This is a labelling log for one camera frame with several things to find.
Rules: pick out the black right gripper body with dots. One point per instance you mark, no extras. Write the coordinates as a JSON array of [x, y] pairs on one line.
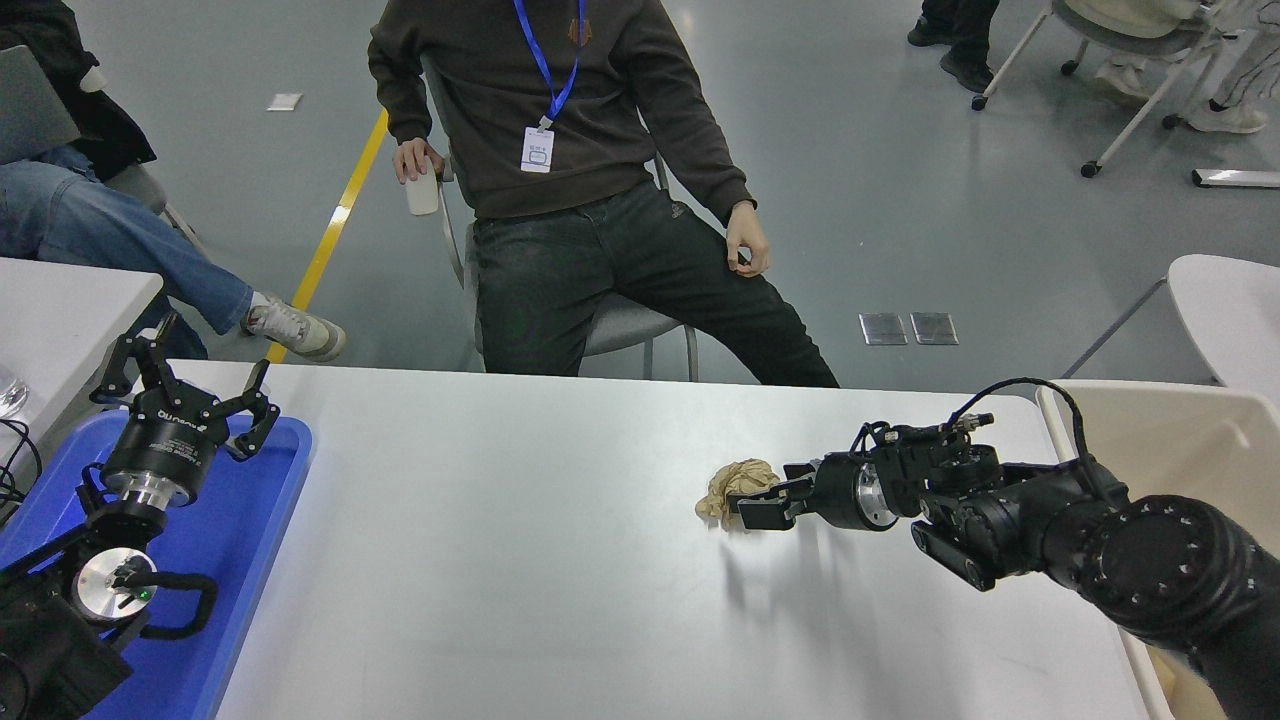
[[838, 495]]

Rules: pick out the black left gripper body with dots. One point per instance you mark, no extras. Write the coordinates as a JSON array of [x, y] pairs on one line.
[[165, 445]]

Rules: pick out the tan paper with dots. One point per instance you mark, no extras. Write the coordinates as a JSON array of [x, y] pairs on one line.
[[725, 478]]

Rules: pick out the grey laptop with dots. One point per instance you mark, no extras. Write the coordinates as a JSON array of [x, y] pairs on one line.
[[30, 105]]

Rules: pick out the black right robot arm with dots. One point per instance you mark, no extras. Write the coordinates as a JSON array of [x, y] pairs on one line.
[[1160, 560]]

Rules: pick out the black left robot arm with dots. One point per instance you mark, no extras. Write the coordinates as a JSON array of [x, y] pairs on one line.
[[40, 650]]

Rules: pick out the lanyard person's left hand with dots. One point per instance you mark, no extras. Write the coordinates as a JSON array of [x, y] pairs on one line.
[[750, 235]]

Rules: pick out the lanyard person's right hand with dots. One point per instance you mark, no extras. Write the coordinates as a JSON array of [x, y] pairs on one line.
[[412, 160]]

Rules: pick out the white side table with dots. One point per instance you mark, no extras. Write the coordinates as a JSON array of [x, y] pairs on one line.
[[75, 310]]

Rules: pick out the blue plastic tray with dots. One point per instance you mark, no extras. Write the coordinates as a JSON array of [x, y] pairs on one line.
[[240, 560]]

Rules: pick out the clear glass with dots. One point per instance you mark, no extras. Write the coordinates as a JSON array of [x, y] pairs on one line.
[[12, 398]]

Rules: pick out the metal floor plate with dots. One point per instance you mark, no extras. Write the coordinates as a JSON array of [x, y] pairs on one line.
[[883, 329], [934, 328]]

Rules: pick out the person in blue jeans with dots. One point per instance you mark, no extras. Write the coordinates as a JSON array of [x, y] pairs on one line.
[[60, 220]]

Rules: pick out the grey wheeled chair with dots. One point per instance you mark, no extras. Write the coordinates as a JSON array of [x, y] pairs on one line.
[[135, 185]]

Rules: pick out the grey chair with white armrests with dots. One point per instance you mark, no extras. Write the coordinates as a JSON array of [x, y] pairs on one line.
[[625, 325]]

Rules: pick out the large pale bin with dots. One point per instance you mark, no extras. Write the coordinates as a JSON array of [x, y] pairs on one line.
[[1200, 450]]

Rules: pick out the white round chair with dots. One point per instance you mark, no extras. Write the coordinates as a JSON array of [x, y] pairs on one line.
[[1230, 300]]

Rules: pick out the person in black shoes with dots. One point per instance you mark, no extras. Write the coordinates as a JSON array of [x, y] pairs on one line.
[[960, 60]]

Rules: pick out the silver bar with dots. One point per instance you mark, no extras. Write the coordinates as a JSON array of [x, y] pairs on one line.
[[1240, 178]]

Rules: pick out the white framed wheeled chair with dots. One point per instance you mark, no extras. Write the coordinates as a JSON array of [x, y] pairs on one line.
[[1130, 40]]

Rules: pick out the person in white shoes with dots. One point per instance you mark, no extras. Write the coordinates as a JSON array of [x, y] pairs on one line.
[[1225, 116]]

